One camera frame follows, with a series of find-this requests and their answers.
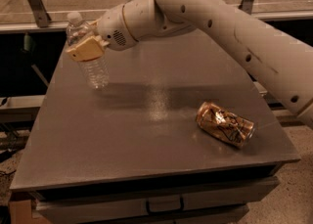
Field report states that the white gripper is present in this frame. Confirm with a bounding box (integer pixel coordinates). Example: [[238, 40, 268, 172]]
[[67, 5, 137, 62]]

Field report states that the clear plastic water bottle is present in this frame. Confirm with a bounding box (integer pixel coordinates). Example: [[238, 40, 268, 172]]
[[67, 12, 109, 89]]

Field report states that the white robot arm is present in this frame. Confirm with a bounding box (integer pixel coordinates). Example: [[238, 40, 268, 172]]
[[67, 0, 313, 128]]

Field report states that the crushed orange soda can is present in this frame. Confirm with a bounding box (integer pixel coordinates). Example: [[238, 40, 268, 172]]
[[196, 102, 255, 149]]

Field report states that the grey table drawer front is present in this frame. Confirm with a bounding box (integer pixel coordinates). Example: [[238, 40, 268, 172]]
[[36, 176, 280, 224]]

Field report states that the grey metal rail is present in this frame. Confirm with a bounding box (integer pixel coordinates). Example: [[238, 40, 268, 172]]
[[0, 11, 313, 34]]

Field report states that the left grey metal bracket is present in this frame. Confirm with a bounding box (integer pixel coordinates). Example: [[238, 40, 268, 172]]
[[27, 0, 51, 28]]

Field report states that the black drawer handle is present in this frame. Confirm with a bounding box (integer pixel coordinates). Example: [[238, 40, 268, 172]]
[[145, 196, 185, 215]]

